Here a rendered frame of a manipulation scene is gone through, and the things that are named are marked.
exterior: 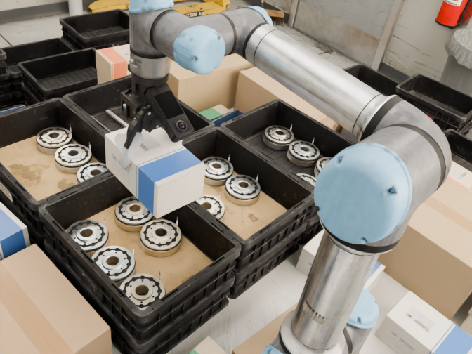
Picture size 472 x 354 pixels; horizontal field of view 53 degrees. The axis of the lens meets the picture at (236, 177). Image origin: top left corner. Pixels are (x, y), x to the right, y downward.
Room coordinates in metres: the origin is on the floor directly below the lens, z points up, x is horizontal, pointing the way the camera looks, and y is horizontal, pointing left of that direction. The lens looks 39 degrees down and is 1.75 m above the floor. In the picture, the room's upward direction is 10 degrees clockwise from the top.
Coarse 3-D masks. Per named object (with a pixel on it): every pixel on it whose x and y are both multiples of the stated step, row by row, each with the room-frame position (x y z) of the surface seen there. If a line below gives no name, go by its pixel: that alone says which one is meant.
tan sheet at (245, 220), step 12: (204, 192) 1.03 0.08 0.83; (216, 192) 1.04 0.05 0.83; (228, 204) 1.00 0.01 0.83; (252, 204) 1.02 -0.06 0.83; (264, 204) 1.02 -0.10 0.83; (276, 204) 1.03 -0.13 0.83; (228, 216) 0.95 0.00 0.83; (240, 216) 0.96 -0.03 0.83; (252, 216) 0.97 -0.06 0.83; (264, 216) 0.98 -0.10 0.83; (276, 216) 0.98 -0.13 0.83; (240, 228) 0.91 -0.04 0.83; (252, 228) 0.92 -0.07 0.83
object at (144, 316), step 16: (112, 176) 0.92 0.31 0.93; (80, 192) 0.84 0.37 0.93; (192, 208) 0.85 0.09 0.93; (48, 224) 0.73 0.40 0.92; (208, 224) 0.81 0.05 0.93; (64, 240) 0.69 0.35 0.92; (80, 256) 0.65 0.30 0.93; (224, 256) 0.72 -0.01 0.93; (96, 272) 0.61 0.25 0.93; (208, 272) 0.67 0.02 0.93; (112, 288) 0.58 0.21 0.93; (176, 288) 0.61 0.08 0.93; (192, 288) 0.63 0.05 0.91; (128, 304) 0.55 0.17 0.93; (160, 304) 0.56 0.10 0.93; (144, 320) 0.53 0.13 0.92
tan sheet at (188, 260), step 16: (112, 208) 0.90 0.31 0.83; (112, 224) 0.85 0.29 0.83; (112, 240) 0.79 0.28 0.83; (128, 240) 0.80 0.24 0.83; (144, 256) 0.76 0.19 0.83; (176, 256) 0.78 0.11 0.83; (192, 256) 0.79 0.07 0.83; (144, 272) 0.71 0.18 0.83; (160, 272) 0.72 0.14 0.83; (176, 272) 0.73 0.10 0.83; (192, 272) 0.74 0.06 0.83
